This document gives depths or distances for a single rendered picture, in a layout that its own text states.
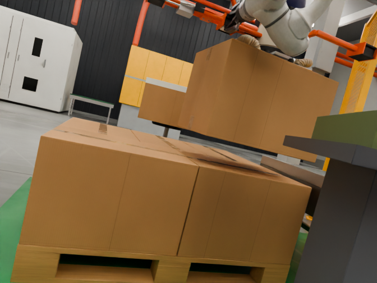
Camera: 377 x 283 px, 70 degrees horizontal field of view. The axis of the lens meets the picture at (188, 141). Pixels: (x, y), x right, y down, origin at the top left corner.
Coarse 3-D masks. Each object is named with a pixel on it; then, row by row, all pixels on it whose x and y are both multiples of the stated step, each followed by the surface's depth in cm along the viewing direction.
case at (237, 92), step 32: (224, 64) 108; (256, 64) 112; (288, 64) 117; (192, 96) 134; (224, 96) 109; (256, 96) 114; (288, 96) 119; (320, 96) 125; (192, 128) 124; (224, 128) 111; (256, 128) 117; (288, 128) 122
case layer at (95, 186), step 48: (48, 144) 94; (96, 144) 102; (144, 144) 135; (192, 144) 204; (48, 192) 96; (96, 192) 101; (144, 192) 106; (192, 192) 113; (240, 192) 119; (288, 192) 127; (48, 240) 98; (96, 240) 103; (144, 240) 109; (192, 240) 116; (240, 240) 123; (288, 240) 131
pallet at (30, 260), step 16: (16, 256) 96; (32, 256) 97; (48, 256) 99; (112, 256) 106; (128, 256) 108; (144, 256) 110; (160, 256) 112; (176, 256) 115; (16, 272) 97; (32, 272) 98; (48, 272) 100; (64, 272) 106; (80, 272) 108; (96, 272) 110; (112, 272) 113; (128, 272) 116; (144, 272) 118; (160, 272) 113; (176, 272) 115; (192, 272) 128; (208, 272) 131; (256, 272) 134; (272, 272) 131
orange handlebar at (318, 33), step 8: (176, 0) 117; (176, 8) 123; (200, 16) 125; (208, 16) 122; (216, 16) 123; (240, 32) 131; (248, 32) 128; (256, 32) 129; (312, 32) 112; (320, 32) 111; (328, 40) 114; (336, 40) 114; (352, 48) 116
